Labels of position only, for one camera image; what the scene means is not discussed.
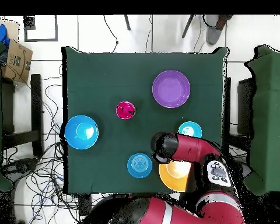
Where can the red cup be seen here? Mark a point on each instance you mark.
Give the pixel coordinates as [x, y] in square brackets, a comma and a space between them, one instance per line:
[125, 110]

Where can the small light blue ribbed bowl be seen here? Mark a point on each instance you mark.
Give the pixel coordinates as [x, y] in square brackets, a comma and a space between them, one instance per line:
[196, 130]

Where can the large orange bowl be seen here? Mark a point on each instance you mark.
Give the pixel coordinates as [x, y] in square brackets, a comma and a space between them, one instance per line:
[172, 182]

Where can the large blue bowl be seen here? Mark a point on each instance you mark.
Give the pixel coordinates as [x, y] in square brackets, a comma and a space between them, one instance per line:
[72, 137]

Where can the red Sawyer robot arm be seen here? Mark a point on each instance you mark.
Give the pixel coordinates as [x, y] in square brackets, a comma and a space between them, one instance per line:
[191, 147]

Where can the medium blue bowl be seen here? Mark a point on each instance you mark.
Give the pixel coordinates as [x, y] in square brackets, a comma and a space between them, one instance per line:
[139, 165]

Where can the wide purple bowl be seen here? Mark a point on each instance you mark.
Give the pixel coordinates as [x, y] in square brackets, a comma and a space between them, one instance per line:
[171, 89]

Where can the dark green table cloth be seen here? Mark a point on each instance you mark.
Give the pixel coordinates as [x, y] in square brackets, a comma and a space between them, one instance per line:
[95, 70]

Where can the black tripod stand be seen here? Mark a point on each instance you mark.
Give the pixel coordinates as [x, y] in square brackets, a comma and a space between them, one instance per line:
[187, 26]

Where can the person's foot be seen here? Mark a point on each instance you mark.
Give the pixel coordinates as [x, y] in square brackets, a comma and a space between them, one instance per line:
[213, 35]

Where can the printed cardboard box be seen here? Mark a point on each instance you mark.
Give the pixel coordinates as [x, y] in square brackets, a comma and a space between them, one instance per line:
[16, 63]

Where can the plain cardboard box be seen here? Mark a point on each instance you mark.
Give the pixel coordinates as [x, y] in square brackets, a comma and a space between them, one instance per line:
[12, 30]

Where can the blue bag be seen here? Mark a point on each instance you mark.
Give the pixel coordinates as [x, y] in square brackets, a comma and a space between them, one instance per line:
[0, 32]

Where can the black bench frame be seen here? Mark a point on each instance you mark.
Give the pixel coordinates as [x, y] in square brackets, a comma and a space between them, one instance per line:
[36, 105]

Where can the black pedestal foot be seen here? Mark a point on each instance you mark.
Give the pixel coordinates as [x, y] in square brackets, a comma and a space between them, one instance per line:
[18, 166]

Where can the black square floor frame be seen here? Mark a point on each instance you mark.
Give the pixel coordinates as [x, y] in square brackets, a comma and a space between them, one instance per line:
[40, 40]

